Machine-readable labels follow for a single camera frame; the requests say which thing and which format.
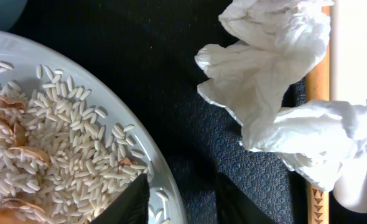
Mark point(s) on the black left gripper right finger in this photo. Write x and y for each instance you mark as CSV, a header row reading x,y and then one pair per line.
x,y
234,207

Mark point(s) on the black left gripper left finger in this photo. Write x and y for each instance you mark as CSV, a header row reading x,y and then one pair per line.
x,y
131,207

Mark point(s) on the rice and nutshell pile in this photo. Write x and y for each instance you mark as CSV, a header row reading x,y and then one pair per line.
x,y
62,160

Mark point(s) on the grey round plate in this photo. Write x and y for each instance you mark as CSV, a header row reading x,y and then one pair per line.
x,y
25,55

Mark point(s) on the wooden chopstick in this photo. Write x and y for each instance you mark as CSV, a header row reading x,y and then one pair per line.
x,y
317,87

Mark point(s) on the round black tray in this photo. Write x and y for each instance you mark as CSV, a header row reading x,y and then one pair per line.
x,y
144,51

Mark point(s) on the crumpled white tissue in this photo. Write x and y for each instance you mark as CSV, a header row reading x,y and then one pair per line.
x,y
279,43

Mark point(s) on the white plastic fork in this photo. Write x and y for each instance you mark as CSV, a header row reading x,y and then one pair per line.
x,y
348,82

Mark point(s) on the light blue cup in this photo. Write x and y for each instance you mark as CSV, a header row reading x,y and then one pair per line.
x,y
10,12

